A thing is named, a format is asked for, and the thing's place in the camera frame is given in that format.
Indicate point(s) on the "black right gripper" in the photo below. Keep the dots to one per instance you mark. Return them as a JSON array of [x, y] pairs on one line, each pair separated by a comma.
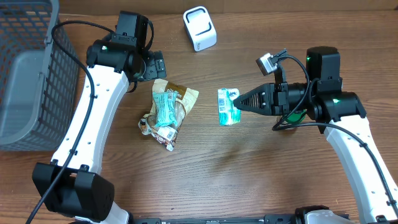
[[278, 106]]

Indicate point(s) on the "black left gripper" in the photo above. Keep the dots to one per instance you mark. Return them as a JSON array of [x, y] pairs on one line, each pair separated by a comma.
[[155, 68]]

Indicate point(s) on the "green white tissue pack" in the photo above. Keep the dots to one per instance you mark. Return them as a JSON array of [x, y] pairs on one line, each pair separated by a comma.
[[228, 113]]

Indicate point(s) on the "teal wipes packet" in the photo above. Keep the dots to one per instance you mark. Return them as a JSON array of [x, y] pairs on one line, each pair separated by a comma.
[[165, 108]]

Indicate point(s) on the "brown Panera snack bag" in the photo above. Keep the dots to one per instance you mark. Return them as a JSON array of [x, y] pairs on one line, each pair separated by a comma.
[[186, 98]]

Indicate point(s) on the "green lid glass jar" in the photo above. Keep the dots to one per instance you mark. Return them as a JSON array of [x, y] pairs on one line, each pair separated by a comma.
[[297, 117]]

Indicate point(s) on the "small brown snack packet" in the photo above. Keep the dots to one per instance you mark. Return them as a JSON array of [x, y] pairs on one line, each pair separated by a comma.
[[165, 135]]

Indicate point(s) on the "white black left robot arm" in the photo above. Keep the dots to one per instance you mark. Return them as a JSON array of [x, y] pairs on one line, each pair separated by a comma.
[[71, 183]]

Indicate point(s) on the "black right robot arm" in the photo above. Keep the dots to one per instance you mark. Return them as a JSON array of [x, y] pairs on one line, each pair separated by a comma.
[[311, 94]]

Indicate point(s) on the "white black barcode scanner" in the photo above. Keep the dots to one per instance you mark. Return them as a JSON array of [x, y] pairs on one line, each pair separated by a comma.
[[200, 28]]

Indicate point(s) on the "grey plastic mesh basket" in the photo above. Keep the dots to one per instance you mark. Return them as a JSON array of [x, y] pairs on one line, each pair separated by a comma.
[[38, 80]]

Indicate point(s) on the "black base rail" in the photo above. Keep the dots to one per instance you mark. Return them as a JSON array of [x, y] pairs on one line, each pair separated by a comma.
[[267, 219]]

